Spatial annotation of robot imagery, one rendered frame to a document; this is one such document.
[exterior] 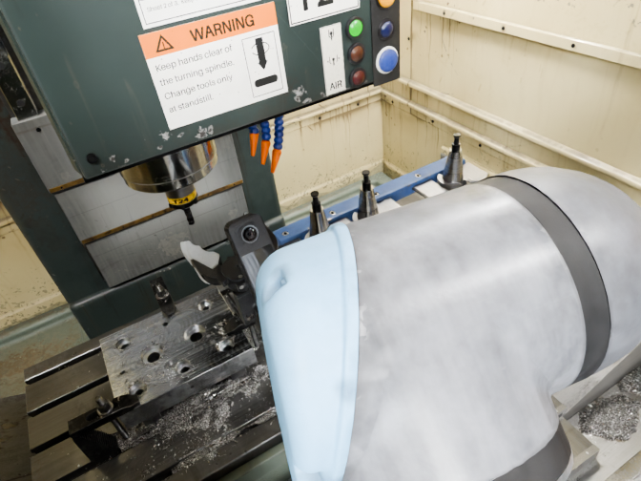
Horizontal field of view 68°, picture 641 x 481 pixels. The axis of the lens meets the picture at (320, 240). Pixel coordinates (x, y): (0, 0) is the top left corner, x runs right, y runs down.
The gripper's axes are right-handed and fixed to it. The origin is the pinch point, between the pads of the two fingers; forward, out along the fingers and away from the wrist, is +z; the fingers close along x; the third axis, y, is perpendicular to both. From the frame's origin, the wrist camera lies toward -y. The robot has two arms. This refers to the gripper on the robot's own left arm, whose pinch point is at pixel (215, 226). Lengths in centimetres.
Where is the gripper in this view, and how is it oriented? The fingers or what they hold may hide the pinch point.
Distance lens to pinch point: 72.4
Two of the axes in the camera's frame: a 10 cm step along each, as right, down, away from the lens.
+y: 0.9, 7.5, 6.6
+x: 8.2, -4.3, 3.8
